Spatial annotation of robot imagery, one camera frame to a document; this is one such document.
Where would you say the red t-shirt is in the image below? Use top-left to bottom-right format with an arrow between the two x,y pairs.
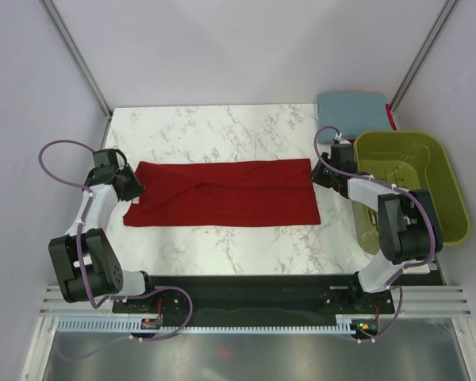
123,159 -> 321,228

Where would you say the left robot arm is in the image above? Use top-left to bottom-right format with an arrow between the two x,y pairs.
48,148 -> 159,312

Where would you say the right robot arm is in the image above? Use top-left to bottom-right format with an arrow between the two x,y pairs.
310,140 -> 443,313

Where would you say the folded blue t-shirt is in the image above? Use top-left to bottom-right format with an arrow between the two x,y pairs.
317,91 -> 393,140

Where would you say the olive green plastic basket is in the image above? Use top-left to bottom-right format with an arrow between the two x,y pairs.
353,131 -> 471,247

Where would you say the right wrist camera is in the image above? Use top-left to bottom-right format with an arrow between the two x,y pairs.
333,135 -> 352,145

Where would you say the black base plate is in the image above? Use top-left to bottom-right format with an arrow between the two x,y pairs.
113,275 -> 395,327

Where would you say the white slotted cable duct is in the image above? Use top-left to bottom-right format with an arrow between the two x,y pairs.
56,317 -> 359,335

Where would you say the aluminium rail profile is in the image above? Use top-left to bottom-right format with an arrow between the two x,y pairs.
398,286 -> 471,319

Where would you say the left aluminium frame post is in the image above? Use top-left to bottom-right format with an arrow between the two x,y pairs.
37,0 -> 114,120

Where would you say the aluminium frame post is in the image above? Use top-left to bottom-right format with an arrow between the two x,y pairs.
37,0 -> 114,120
390,0 -> 461,113

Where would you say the right aluminium frame post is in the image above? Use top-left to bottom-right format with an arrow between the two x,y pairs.
390,0 -> 461,113

